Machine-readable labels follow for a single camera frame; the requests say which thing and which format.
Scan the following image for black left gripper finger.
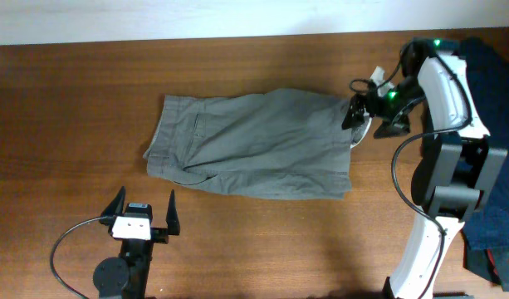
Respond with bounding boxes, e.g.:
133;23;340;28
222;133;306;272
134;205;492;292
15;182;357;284
166;190;181;236
101;186;126;217

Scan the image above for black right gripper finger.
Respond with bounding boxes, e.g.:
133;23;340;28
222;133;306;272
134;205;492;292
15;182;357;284
341;94;366;130
374;118;410;139

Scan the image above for grey shorts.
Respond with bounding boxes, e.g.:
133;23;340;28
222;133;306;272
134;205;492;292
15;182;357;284
144;89;370;199

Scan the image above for dark blue jeans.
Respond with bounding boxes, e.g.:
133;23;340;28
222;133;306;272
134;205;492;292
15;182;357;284
460;37;509;250

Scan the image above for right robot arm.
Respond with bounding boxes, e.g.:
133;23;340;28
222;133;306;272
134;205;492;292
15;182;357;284
341;37;507;298

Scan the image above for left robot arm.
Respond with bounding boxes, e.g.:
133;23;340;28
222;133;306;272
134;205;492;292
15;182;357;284
93;187;180;299

